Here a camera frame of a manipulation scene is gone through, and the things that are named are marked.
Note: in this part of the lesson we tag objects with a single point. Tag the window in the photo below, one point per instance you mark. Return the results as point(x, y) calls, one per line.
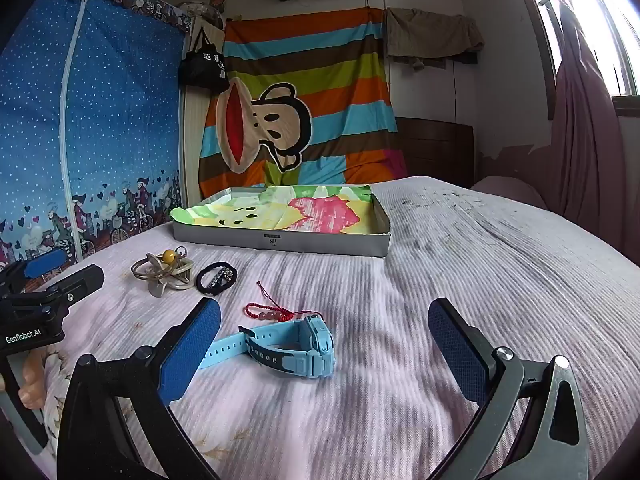
point(600, 25)

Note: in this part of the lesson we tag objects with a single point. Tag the colourful painted paper lining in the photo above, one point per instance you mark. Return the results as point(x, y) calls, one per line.
point(310, 210)

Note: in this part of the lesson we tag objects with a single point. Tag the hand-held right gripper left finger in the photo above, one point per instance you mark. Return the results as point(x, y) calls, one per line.
point(192, 350)

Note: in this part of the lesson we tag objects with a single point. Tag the pale plastic bundle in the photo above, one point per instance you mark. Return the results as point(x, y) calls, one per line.
point(200, 7)

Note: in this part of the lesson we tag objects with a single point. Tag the blue dotted fabric wardrobe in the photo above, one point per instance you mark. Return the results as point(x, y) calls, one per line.
point(115, 110)

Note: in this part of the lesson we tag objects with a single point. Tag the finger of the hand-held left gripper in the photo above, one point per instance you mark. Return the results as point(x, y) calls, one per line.
point(82, 279)
point(45, 262)

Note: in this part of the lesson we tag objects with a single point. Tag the grey cardboard box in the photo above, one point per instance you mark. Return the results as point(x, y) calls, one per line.
point(325, 245)

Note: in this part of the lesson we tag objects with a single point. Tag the black tote bag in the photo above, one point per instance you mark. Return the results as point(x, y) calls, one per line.
point(202, 67)

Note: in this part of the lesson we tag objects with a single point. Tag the pink pillow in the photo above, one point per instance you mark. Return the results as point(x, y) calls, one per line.
point(505, 187)

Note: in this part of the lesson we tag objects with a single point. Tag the brown hanging clothes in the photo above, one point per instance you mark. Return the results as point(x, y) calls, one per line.
point(430, 35)

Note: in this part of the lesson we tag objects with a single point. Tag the person's left hand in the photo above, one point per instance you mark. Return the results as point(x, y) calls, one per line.
point(32, 375)

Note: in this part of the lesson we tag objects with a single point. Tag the dark rhinestone hair clip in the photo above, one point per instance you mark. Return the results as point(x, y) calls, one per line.
point(222, 276)

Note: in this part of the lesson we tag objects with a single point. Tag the metal bangles with yellow bead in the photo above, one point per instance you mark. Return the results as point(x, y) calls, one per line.
point(170, 258)

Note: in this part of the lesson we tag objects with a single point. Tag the pink curtain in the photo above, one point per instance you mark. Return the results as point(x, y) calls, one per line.
point(580, 135)

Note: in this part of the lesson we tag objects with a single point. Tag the light blue wrist watch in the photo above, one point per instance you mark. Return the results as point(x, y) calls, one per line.
point(310, 350)

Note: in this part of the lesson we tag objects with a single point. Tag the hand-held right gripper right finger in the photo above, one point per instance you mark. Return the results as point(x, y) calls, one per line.
point(457, 355)

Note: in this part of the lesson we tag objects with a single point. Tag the dark wooden headboard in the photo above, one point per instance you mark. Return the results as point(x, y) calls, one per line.
point(435, 150)

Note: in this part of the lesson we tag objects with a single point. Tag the striped monkey print blanket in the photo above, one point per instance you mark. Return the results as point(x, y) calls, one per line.
point(340, 85)

